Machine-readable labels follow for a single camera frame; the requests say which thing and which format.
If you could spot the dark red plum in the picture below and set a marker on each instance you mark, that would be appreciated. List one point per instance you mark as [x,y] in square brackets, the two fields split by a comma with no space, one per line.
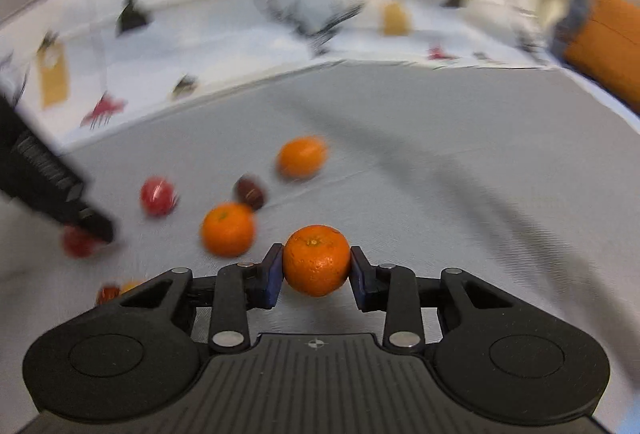
[250,191]

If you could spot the grey printed cloth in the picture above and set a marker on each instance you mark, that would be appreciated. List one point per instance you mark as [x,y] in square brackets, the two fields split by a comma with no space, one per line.
[440,174]

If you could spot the blue printed box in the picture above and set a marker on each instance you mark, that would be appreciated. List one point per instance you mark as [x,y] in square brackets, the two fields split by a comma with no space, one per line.
[570,21]

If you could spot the red cherry tomato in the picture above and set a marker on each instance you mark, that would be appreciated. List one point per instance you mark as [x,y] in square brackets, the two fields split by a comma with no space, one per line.
[158,196]
[76,244]
[107,295]

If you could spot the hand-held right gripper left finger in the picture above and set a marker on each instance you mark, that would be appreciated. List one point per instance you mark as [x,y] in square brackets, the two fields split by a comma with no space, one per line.
[274,276]

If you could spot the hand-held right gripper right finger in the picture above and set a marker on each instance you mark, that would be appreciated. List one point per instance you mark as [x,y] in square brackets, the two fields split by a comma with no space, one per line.
[359,279]

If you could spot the orange mandarin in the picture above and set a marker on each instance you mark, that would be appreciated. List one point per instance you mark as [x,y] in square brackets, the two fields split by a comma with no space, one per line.
[228,230]
[301,157]
[316,260]

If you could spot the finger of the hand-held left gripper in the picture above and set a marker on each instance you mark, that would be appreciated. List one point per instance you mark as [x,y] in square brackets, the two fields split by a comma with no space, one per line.
[45,174]

